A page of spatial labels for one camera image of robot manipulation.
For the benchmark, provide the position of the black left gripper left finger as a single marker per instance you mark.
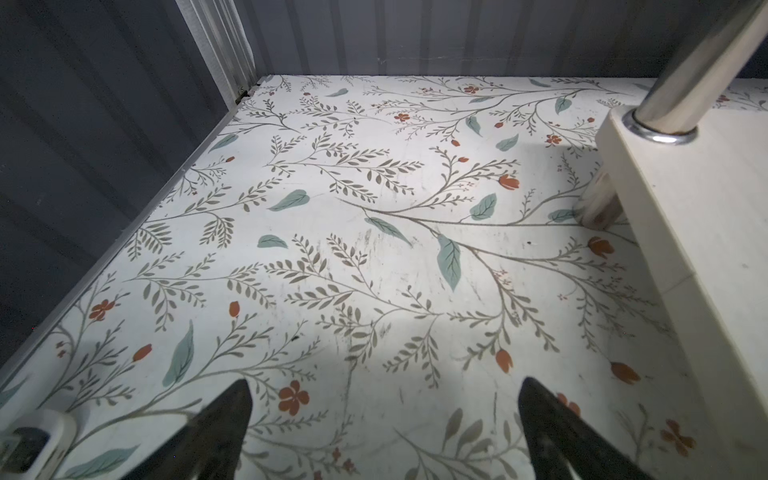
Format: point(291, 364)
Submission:
point(208, 446)

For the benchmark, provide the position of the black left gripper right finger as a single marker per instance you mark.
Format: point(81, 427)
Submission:
point(563, 446)

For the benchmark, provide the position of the white two-tier shelf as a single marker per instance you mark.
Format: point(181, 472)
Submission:
point(692, 181)

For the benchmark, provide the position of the white plastic clip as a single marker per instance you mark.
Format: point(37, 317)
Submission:
point(35, 444)

